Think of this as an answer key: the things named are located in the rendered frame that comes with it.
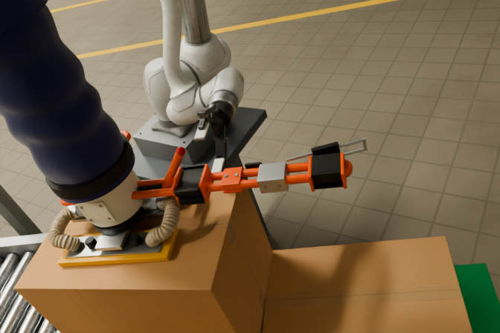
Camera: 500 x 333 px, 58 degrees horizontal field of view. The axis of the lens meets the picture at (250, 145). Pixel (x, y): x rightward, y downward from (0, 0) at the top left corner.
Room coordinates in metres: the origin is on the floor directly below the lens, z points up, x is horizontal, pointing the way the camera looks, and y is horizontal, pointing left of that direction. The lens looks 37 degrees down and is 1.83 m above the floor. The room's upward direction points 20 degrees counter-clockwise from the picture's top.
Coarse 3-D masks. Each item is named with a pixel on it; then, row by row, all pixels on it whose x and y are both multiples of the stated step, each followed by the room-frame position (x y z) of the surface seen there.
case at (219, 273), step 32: (160, 224) 0.95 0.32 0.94; (192, 224) 0.90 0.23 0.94; (224, 224) 0.86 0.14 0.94; (256, 224) 1.00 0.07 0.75; (192, 256) 0.79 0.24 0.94; (224, 256) 0.78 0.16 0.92; (256, 256) 0.92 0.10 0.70; (32, 288) 0.88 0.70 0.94; (64, 288) 0.84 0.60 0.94; (96, 288) 0.80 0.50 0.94; (128, 288) 0.76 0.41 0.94; (160, 288) 0.73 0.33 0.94; (192, 288) 0.70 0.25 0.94; (224, 288) 0.72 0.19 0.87; (256, 288) 0.85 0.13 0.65; (64, 320) 0.88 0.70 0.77; (96, 320) 0.83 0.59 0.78; (128, 320) 0.79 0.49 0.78; (160, 320) 0.75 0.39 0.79; (192, 320) 0.71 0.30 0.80; (224, 320) 0.68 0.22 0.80; (256, 320) 0.77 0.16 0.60
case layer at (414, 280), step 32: (288, 256) 1.00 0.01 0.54; (320, 256) 0.95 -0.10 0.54; (352, 256) 0.91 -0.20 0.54; (384, 256) 0.87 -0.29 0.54; (416, 256) 0.83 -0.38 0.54; (448, 256) 0.79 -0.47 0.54; (288, 288) 0.88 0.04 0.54; (320, 288) 0.84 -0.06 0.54; (352, 288) 0.80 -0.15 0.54; (384, 288) 0.76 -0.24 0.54; (416, 288) 0.73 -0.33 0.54; (448, 288) 0.69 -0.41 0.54; (288, 320) 0.77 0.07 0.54; (320, 320) 0.74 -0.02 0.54; (352, 320) 0.70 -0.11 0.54; (384, 320) 0.67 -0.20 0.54; (416, 320) 0.64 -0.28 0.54; (448, 320) 0.61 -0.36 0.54
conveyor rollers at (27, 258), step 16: (16, 256) 1.51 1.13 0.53; (32, 256) 1.47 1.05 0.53; (0, 272) 1.43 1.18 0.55; (16, 272) 1.39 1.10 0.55; (0, 288) 1.36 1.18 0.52; (0, 304) 1.25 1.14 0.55; (16, 304) 1.22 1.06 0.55; (0, 320) 1.20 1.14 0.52; (16, 320) 1.16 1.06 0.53; (32, 320) 1.12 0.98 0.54
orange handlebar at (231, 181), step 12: (228, 168) 0.90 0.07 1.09; (240, 168) 0.88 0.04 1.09; (252, 168) 0.88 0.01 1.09; (288, 168) 0.83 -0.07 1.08; (300, 168) 0.82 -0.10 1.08; (348, 168) 0.76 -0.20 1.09; (144, 180) 0.98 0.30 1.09; (156, 180) 0.96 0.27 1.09; (216, 180) 0.90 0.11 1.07; (228, 180) 0.86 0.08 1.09; (240, 180) 0.87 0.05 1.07; (252, 180) 0.83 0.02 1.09; (288, 180) 0.79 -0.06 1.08; (300, 180) 0.78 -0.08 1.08; (144, 192) 0.93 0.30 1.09; (156, 192) 0.92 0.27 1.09; (168, 192) 0.90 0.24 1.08; (228, 192) 0.84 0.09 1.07; (72, 204) 1.00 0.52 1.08
